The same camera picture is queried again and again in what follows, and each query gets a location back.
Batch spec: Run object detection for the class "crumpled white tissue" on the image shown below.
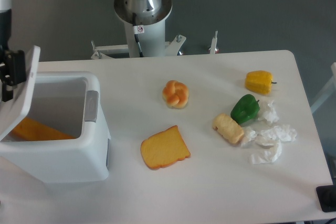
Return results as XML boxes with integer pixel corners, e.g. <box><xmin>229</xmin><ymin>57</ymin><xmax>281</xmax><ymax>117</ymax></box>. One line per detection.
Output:
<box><xmin>249</xmin><ymin>142</ymin><xmax>282</xmax><ymax>165</ymax></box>
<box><xmin>240</xmin><ymin>126</ymin><xmax>257</xmax><ymax>146</ymax></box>
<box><xmin>258</xmin><ymin>100</ymin><xmax>279</xmax><ymax>125</ymax></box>
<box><xmin>255</xmin><ymin>125</ymin><xmax>297</xmax><ymax>147</ymax></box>

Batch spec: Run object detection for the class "knotted bread roll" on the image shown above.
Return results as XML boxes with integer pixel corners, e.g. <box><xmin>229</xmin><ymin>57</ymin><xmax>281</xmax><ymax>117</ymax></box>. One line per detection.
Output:
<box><xmin>162</xmin><ymin>80</ymin><xmax>189</xmax><ymax>109</ymax></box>

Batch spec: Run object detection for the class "crumpled white tissue upper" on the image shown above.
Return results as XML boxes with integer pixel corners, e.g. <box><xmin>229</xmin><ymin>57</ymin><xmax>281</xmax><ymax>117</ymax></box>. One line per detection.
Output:
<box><xmin>258</xmin><ymin>100</ymin><xmax>279</xmax><ymax>125</ymax></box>

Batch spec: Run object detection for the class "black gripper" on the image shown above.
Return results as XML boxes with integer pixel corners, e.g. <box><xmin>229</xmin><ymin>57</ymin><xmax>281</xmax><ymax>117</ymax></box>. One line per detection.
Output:
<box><xmin>0</xmin><ymin>9</ymin><xmax>26</xmax><ymax>102</ymax></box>

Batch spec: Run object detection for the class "orange toast slice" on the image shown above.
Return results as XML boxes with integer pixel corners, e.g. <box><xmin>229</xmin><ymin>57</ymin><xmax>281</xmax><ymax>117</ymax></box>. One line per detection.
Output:
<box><xmin>140</xmin><ymin>125</ymin><xmax>191</xmax><ymax>170</ymax></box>

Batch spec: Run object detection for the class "yellow corn piece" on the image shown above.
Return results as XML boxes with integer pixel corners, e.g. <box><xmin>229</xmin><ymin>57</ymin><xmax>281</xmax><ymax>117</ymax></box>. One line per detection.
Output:
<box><xmin>245</xmin><ymin>70</ymin><xmax>276</xmax><ymax>95</ymax></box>

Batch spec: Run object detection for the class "pale yellow waffle pastry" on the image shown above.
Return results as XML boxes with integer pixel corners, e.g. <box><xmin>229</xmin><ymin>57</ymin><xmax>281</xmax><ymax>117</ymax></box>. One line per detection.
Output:
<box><xmin>212</xmin><ymin>113</ymin><xmax>244</xmax><ymax>144</ymax></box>

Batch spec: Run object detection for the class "orange bread in trash can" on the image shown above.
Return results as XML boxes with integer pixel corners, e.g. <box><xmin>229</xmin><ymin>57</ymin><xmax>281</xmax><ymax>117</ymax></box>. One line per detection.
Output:
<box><xmin>10</xmin><ymin>118</ymin><xmax>75</xmax><ymax>141</ymax></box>

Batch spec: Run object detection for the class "crumpled white tissue left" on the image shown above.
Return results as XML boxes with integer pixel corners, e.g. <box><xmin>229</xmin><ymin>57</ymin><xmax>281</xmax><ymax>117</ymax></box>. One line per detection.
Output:
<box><xmin>240</xmin><ymin>126</ymin><xmax>257</xmax><ymax>146</ymax></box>

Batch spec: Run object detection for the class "black device at table edge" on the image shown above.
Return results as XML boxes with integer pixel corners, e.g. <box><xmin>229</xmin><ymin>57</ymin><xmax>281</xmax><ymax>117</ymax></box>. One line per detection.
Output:
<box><xmin>316</xmin><ymin>185</ymin><xmax>335</xmax><ymax>212</ymax></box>

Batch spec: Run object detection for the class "white frame at right edge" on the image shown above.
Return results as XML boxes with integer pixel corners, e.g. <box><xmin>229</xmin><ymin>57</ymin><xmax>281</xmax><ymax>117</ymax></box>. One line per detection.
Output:
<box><xmin>310</xmin><ymin>62</ymin><xmax>335</xmax><ymax>114</ymax></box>

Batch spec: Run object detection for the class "crumpled white tissue lower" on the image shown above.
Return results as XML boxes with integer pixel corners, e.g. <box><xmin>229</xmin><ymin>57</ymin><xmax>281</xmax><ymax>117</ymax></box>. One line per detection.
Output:
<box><xmin>249</xmin><ymin>142</ymin><xmax>282</xmax><ymax>165</ymax></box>

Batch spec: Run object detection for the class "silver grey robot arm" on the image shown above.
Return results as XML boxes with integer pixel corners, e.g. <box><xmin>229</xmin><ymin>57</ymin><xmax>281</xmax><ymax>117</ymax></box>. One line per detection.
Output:
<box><xmin>1</xmin><ymin>0</ymin><xmax>172</xmax><ymax>102</ymax></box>

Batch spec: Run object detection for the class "green bell pepper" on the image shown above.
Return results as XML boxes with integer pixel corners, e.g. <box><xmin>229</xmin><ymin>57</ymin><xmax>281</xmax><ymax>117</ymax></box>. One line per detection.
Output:
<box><xmin>230</xmin><ymin>94</ymin><xmax>260</xmax><ymax>124</ymax></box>

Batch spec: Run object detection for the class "crumpled white tissue middle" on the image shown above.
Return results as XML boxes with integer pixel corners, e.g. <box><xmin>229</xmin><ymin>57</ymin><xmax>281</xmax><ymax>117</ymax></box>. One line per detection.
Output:
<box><xmin>255</xmin><ymin>125</ymin><xmax>297</xmax><ymax>147</ymax></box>

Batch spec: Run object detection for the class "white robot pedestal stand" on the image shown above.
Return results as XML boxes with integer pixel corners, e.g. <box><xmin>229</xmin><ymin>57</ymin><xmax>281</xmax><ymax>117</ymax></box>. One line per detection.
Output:
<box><xmin>90</xmin><ymin>22</ymin><xmax>220</xmax><ymax>60</ymax></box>

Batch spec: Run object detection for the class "white plastic trash can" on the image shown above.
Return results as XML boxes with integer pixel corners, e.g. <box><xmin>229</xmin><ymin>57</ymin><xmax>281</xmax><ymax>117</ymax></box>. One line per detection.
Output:
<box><xmin>1</xmin><ymin>71</ymin><xmax>111</xmax><ymax>183</ymax></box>

